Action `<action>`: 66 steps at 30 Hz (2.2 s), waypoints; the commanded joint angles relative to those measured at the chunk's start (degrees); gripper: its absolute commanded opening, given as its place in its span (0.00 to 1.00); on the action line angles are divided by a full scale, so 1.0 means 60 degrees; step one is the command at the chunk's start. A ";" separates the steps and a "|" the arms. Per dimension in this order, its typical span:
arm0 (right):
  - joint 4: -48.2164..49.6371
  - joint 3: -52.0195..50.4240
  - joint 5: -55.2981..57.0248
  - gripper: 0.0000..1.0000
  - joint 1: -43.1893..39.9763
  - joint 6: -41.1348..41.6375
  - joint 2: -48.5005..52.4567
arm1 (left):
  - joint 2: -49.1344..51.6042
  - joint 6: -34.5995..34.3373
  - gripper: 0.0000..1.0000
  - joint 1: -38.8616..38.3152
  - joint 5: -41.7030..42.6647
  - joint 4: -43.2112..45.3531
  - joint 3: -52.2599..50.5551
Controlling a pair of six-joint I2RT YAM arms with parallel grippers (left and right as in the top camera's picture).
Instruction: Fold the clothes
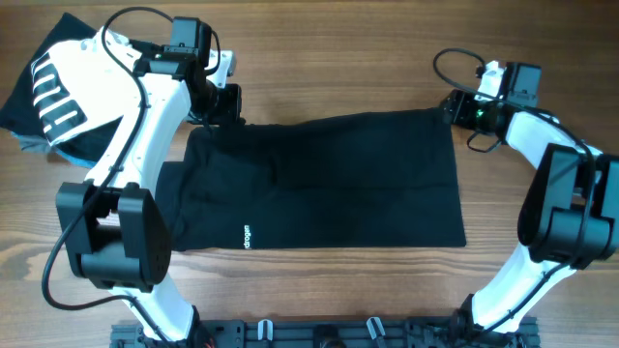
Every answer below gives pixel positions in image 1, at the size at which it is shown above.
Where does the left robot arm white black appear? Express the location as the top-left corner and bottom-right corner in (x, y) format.
(56, 47), (236, 347)

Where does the blue folded shirt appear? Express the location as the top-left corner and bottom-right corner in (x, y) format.
(10, 132), (105, 170)

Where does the grey folded shirt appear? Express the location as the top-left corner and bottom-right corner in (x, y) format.
(14, 133), (53, 154)

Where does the black t-shirt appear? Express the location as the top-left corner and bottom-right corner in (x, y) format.
(156, 108), (466, 251)

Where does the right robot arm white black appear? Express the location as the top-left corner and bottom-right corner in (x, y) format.
(441, 61), (618, 346)

